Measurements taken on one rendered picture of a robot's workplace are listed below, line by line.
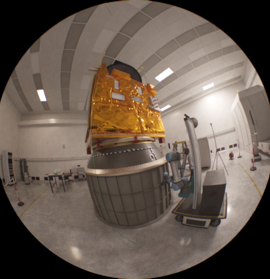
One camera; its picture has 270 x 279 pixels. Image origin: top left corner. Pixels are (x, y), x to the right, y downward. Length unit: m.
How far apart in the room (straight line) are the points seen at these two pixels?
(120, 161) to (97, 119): 0.79
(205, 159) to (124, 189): 3.95
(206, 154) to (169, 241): 3.83
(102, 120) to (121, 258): 2.15
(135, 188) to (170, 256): 1.26
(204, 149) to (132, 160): 3.72
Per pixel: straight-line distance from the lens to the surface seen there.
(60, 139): 7.10
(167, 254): 1.51
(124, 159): 1.38
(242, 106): 5.73
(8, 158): 7.16
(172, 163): 1.13
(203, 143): 4.44
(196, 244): 1.59
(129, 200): 1.48
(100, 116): 1.45
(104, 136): 1.39
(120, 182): 1.35
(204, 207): 1.45
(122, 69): 3.32
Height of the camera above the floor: 1.42
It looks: 10 degrees up
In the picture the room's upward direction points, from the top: 9 degrees counter-clockwise
